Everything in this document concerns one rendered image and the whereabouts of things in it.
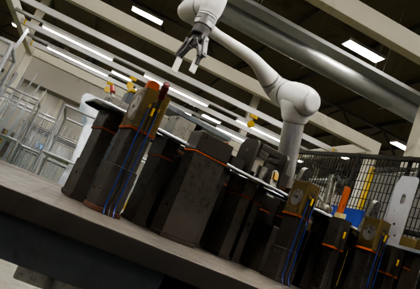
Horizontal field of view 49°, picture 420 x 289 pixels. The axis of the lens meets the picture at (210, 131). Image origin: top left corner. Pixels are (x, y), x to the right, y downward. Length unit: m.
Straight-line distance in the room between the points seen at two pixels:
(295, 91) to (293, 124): 0.16
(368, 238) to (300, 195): 0.35
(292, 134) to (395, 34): 3.27
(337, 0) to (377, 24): 0.50
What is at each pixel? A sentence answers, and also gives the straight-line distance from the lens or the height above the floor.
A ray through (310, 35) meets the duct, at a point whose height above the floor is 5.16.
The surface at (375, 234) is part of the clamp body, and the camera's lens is 1.84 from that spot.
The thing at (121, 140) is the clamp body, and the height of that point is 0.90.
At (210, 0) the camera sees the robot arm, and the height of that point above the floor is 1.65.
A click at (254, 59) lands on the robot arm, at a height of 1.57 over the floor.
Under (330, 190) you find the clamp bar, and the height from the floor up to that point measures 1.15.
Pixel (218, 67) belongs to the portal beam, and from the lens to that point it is 8.02.
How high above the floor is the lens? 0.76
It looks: 12 degrees up
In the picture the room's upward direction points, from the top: 23 degrees clockwise
